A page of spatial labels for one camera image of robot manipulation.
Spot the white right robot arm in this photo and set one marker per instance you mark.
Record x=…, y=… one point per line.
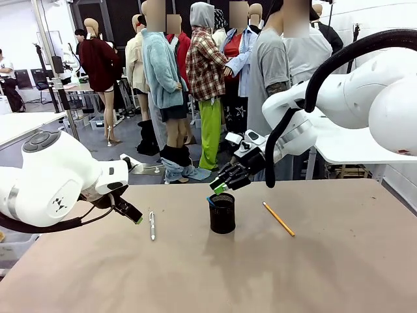
x=352, y=94

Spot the black mesh pen holder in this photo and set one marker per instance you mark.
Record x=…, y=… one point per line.
x=222, y=216

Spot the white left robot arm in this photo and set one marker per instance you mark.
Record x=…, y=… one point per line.
x=49, y=176

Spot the yellow pencil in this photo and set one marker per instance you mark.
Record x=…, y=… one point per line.
x=279, y=218

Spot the mannequin in cream jacket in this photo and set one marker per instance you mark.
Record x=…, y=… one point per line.
x=135, y=62

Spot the mannequin in plaid shirt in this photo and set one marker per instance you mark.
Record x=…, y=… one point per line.
x=205, y=71

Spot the mannequin in red jacket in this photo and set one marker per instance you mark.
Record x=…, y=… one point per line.
x=183, y=49

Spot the grey storage bin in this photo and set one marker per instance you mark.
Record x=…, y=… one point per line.
x=16, y=243

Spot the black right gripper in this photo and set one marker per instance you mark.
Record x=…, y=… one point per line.
x=255, y=164

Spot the person in white shirt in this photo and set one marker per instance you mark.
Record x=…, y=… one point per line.
x=306, y=58

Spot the seated person in white t-shirt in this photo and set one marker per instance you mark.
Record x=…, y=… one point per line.
x=6, y=75

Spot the white pen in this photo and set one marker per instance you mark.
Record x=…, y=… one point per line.
x=152, y=225

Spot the bare beige mannequin head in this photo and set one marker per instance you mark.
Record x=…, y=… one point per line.
x=255, y=14

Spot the blue pen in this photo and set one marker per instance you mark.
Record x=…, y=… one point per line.
x=210, y=201

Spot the mannequin in black garment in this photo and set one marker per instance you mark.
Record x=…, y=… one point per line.
x=330, y=36

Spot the patterned-sleeve forearm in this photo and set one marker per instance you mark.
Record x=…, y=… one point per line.
x=278, y=88

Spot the mannequin in light blue fleece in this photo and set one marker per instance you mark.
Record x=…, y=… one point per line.
x=161, y=71

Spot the black-haired person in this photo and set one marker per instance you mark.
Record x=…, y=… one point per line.
x=80, y=40

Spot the figure in blue shirt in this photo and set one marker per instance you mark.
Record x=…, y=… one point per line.
x=239, y=68

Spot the black boots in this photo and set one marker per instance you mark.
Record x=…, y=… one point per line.
x=148, y=138

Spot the grey metal post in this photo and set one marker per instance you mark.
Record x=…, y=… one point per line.
x=58, y=75

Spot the person in grey t-shirt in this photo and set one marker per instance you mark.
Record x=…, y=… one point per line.
x=265, y=75

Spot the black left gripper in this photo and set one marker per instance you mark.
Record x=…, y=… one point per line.
x=109, y=199

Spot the white table with rounded corner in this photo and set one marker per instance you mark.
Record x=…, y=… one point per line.
x=352, y=146

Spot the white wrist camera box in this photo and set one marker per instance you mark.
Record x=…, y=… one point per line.
x=247, y=140

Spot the mannequin in dark red sweater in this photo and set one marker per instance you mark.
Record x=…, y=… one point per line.
x=99, y=65

